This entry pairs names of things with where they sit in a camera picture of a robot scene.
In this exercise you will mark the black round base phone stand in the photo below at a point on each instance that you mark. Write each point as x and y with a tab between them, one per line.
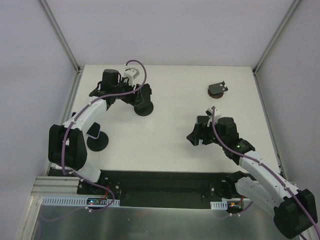
97	140

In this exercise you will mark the brown base phone stand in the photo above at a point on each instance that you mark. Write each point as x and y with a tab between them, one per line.
217	90

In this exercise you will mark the aluminium front rail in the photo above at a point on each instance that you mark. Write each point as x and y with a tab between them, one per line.
130	185

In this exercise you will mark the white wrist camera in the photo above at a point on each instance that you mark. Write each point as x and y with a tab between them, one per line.
213	112
131	73

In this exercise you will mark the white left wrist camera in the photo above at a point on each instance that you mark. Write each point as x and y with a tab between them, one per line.
131	73

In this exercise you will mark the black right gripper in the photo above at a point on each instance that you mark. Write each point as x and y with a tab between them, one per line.
200	130

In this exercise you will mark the aluminium frame post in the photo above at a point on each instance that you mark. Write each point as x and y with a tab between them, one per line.
59	34
276	35

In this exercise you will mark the aluminium frame post right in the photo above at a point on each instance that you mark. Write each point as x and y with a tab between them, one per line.
276	35

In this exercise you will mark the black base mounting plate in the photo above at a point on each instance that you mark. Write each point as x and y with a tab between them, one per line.
190	202

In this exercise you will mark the aluminium frame post left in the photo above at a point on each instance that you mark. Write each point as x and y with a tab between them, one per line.
59	34

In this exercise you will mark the black clamp phone stand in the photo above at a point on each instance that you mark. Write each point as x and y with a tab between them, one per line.
146	106

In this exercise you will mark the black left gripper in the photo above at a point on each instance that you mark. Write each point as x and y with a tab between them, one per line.
141	95

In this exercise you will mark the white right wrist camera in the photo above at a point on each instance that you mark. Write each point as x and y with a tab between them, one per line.
213	112

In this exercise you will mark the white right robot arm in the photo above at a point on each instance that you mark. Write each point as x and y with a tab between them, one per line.
293	210

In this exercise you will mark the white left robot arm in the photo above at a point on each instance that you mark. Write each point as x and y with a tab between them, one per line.
68	143

